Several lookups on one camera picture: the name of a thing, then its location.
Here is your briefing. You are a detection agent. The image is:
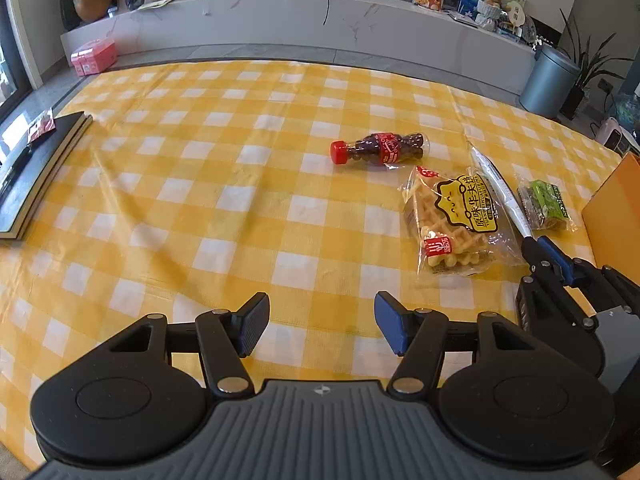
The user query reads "orange storage box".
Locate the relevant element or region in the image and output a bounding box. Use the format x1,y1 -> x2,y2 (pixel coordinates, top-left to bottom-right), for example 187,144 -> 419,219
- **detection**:
581,152 -> 640,281

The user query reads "black book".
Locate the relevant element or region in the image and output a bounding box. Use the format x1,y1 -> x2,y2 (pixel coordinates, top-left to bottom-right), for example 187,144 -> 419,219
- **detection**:
0,111 -> 94,241

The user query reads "potted long-leaf plant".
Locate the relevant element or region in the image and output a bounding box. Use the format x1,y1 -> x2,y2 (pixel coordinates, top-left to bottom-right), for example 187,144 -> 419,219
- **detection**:
557,7 -> 636,121

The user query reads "long white snack packet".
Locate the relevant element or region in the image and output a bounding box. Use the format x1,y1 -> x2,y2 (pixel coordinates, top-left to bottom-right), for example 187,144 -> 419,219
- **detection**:
467,142 -> 533,241

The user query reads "white round face fan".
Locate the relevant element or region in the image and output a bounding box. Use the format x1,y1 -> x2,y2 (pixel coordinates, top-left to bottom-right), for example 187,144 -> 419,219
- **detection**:
505,0 -> 528,28

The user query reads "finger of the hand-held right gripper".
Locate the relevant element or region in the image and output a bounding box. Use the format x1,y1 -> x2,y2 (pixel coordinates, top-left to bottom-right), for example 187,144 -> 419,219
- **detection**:
515,235 -> 601,334
537,235 -> 640,318

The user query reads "small cola bottle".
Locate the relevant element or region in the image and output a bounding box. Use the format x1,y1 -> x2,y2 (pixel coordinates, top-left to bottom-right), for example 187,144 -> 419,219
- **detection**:
330,131 -> 432,167

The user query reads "white marble media console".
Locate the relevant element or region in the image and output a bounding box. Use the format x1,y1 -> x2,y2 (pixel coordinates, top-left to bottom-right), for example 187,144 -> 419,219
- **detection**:
60,0 -> 543,111

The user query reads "grey pedal trash can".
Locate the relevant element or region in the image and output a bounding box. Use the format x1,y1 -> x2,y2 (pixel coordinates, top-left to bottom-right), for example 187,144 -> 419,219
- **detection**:
520,42 -> 582,120

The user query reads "small red packet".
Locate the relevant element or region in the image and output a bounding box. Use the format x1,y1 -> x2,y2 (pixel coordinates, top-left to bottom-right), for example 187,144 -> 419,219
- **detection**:
27,110 -> 56,141

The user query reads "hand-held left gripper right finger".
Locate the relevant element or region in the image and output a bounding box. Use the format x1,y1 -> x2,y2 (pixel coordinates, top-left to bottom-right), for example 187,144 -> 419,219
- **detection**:
374,291 -> 541,396

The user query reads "yellow checkered tablecloth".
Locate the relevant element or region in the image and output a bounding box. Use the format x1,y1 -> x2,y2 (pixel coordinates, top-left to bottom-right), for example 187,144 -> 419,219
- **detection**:
0,57 -> 640,461

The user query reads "pink box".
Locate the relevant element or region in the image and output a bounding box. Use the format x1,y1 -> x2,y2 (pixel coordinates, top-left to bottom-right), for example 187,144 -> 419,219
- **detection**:
70,40 -> 118,77

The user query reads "black cable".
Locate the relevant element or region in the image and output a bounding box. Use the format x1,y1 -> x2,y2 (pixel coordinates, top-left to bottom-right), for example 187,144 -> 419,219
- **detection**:
312,0 -> 371,26

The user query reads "pink space heater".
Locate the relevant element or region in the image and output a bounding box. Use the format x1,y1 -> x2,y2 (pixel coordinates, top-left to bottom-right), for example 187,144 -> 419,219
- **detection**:
597,117 -> 636,153

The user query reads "waffle packet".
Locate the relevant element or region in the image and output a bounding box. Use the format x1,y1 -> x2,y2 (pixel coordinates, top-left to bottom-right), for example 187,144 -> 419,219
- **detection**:
399,165 -> 526,278

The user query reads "green snack packet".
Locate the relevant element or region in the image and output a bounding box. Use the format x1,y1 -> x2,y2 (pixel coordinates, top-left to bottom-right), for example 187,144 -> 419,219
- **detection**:
516,179 -> 576,233

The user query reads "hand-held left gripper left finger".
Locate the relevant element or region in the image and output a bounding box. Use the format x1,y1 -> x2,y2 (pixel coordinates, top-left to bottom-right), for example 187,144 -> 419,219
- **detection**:
105,291 -> 272,397

